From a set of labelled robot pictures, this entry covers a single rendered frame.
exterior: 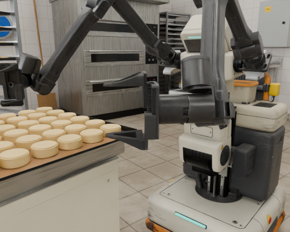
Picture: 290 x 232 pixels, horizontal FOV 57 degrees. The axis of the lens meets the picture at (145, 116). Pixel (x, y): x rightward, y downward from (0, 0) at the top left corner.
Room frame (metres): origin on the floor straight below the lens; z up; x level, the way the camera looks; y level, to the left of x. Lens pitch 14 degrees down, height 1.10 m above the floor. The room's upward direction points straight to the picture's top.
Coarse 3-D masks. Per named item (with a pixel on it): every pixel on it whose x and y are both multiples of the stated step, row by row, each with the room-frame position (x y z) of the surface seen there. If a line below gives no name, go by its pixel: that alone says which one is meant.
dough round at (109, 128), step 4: (108, 124) 0.63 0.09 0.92; (112, 124) 0.63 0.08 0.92; (116, 124) 0.63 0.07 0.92; (100, 128) 0.61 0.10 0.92; (104, 128) 0.60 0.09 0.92; (108, 128) 0.60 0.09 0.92; (112, 128) 0.60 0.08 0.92; (116, 128) 0.60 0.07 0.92; (120, 128) 0.61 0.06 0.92; (104, 132) 0.60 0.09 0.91; (108, 132) 0.59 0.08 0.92; (104, 136) 0.60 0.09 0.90
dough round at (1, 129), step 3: (0, 126) 0.62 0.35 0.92; (3, 126) 0.62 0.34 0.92; (6, 126) 0.62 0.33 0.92; (9, 126) 0.62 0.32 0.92; (12, 126) 0.62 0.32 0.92; (0, 129) 0.59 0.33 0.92; (3, 129) 0.59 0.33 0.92; (6, 129) 0.59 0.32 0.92; (9, 129) 0.60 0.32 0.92; (12, 129) 0.60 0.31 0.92; (0, 132) 0.59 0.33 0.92; (3, 132) 0.59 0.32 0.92; (0, 135) 0.59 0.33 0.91; (3, 135) 0.59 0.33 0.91
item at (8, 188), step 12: (120, 144) 0.65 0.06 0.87; (84, 156) 0.56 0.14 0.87; (96, 156) 0.59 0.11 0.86; (108, 156) 0.62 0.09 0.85; (48, 168) 0.49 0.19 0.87; (60, 168) 0.51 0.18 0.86; (72, 168) 0.54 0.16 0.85; (12, 180) 0.44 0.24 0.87; (24, 180) 0.46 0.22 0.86; (36, 180) 0.47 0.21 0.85; (48, 180) 0.49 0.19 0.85; (0, 192) 0.42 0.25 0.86; (12, 192) 0.44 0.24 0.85
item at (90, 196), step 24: (96, 168) 0.57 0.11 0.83; (24, 192) 0.45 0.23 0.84; (48, 192) 0.48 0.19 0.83; (72, 192) 0.52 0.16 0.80; (96, 192) 0.57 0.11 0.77; (0, 216) 0.41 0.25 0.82; (24, 216) 0.44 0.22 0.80; (48, 216) 0.47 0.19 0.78; (72, 216) 0.52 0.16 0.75; (96, 216) 0.57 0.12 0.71
